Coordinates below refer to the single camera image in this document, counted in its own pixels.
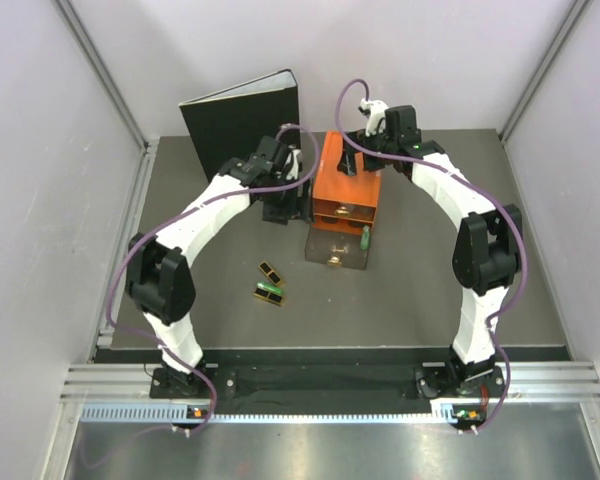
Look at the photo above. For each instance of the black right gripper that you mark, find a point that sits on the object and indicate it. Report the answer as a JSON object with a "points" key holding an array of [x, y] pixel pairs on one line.
{"points": [[348, 164]]}

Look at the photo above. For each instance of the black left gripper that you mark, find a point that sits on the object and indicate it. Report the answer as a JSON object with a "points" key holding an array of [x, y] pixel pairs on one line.
{"points": [[296, 208]]}

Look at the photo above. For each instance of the orange plastic box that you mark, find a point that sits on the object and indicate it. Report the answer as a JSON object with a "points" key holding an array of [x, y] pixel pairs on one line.
{"points": [[329, 184]]}

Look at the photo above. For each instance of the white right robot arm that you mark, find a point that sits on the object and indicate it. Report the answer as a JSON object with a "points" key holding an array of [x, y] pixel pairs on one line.
{"points": [[486, 256]]}

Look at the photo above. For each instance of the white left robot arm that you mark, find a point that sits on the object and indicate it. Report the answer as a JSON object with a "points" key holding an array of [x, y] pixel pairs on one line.
{"points": [[158, 278]]}

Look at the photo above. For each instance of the upper clear drawer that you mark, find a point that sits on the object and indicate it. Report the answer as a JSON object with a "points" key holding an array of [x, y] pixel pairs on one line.
{"points": [[343, 210]]}

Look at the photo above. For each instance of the black lever arch binder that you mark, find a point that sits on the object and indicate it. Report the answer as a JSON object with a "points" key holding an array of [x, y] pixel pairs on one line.
{"points": [[231, 122]]}

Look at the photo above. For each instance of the aluminium frame rail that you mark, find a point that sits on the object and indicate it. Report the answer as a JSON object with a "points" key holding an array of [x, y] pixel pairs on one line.
{"points": [[543, 382]]}

